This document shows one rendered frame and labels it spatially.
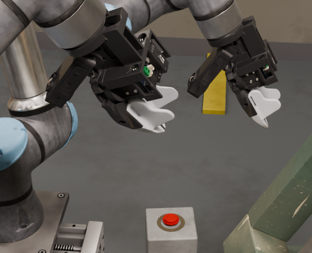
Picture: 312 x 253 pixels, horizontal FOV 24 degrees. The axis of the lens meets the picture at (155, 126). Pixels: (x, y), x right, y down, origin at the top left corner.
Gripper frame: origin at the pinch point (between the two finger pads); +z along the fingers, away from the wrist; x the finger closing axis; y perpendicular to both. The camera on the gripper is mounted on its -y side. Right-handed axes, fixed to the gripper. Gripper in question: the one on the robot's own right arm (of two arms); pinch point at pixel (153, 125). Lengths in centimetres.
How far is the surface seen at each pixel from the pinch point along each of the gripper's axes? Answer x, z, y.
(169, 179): 120, 177, -122
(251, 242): 24, 76, -23
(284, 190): 34, 71, -13
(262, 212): 31, 75, -20
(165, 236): 20, 63, -39
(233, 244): 26, 81, -30
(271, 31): 249, 222, -100
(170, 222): 24, 63, -38
